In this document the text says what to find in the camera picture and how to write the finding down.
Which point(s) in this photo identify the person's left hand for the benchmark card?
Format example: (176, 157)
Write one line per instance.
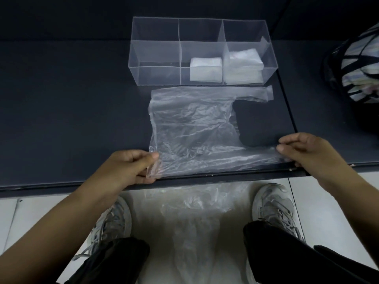
(118, 171)

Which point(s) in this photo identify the person's right hand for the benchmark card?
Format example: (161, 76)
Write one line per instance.
(316, 156)

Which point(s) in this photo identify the pile of plastic bags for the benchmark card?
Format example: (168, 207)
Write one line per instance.
(195, 227)

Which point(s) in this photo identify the stack of plastic bags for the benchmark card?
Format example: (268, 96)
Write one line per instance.
(244, 68)

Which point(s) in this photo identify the clear three-compartment plastic box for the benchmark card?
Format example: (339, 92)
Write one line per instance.
(154, 56)

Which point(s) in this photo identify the person's left forearm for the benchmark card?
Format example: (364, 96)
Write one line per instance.
(44, 233)

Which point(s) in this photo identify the person's right forearm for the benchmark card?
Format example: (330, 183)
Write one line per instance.
(355, 204)

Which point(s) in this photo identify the person's left grey shoe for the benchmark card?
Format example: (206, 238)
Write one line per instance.
(112, 224)

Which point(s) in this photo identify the person's grey shoe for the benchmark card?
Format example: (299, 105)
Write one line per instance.
(112, 224)
(275, 207)

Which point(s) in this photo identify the person's right grey shoe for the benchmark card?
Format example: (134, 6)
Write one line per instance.
(275, 207)

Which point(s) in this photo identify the black white striped tote bag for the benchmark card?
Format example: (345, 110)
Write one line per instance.
(352, 70)

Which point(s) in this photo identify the black trousers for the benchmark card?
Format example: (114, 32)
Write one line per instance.
(275, 254)

